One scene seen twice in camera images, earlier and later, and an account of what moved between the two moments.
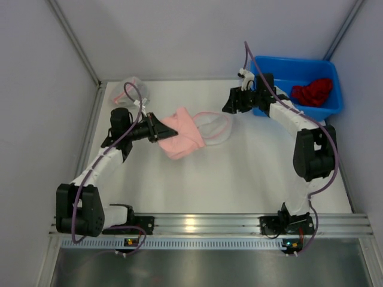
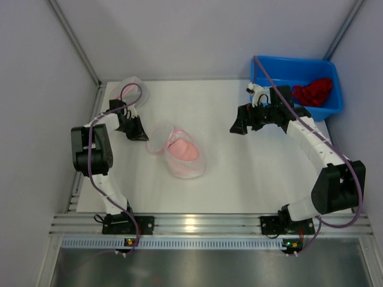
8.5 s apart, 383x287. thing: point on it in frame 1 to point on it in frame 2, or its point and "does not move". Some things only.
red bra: (313, 94) does not move
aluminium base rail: (233, 225) does not move
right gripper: (239, 100) to (249, 116)
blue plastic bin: (289, 72) does not move
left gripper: (151, 128) to (131, 127)
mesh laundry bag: (215, 128) to (183, 157)
